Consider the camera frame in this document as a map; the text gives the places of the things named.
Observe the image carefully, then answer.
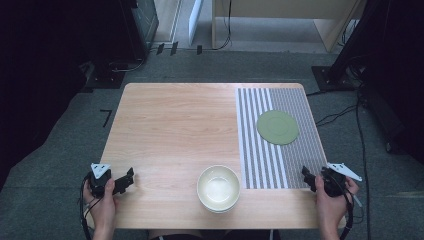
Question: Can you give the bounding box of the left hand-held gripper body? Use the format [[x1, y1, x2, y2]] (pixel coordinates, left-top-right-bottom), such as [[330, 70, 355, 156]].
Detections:
[[87, 162, 116, 198]]

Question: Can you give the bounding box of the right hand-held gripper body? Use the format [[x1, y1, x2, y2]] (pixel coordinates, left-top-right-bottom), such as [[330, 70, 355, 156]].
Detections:
[[320, 162, 363, 198]]

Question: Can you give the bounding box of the person's left hand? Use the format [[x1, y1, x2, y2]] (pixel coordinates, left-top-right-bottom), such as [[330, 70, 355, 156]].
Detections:
[[83, 178, 117, 231]]

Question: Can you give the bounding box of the person's right hand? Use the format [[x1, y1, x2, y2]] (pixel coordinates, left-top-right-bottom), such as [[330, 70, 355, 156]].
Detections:
[[314, 174, 360, 230]]

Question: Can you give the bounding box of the grey striped placemat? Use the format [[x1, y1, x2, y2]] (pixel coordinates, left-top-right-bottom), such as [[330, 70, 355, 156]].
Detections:
[[235, 87, 329, 190]]

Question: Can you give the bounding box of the round green coaster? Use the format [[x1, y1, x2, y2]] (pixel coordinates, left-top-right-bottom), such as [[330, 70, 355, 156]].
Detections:
[[256, 109, 300, 146]]

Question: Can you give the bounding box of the black metal stand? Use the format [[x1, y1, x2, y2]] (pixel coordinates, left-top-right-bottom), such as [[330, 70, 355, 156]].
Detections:
[[311, 0, 394, 93]]

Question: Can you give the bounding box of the black monitor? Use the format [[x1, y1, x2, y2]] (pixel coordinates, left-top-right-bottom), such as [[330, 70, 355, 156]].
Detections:
[[118, 0, 160, 63]]

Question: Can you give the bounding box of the light wooden desk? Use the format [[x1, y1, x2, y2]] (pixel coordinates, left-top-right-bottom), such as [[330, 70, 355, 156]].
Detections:
[[211, 0, 368, 53]]

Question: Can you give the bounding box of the white panel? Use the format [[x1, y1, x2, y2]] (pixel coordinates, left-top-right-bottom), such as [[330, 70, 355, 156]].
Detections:
[[188, 0, 205, 47]]

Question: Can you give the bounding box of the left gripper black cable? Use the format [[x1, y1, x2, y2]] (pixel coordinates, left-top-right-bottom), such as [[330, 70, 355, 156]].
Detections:
[[79, 173, 102, 240]]

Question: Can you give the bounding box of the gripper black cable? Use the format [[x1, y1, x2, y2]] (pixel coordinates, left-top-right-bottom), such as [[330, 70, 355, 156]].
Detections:
[[79, 173, 102, 240], [339, 179, 365, 240]]

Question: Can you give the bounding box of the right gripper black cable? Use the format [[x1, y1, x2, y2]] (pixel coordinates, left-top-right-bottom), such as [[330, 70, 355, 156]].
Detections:
[[339, 179, 365, 240]]

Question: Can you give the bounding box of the long black floor cable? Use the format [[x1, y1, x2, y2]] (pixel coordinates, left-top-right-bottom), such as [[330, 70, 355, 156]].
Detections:
[[354, 89, 373, 240]]

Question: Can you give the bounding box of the black floor cable pair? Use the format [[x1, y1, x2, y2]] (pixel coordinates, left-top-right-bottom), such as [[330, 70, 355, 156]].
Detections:
[[314, 104, 359, 127]]

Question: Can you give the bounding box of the black stand base plate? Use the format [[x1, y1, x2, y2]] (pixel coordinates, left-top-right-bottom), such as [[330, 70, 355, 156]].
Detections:
[[84, 61, 126, 90]]

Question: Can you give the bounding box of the white floor cable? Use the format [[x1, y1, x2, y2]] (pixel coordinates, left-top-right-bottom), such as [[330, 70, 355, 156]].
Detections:
[[111, 58, 148, 73]]

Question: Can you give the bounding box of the hanging black cable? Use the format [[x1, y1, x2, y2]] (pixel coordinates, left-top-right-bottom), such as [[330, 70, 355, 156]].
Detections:
[[213, 0, 233, 51]]

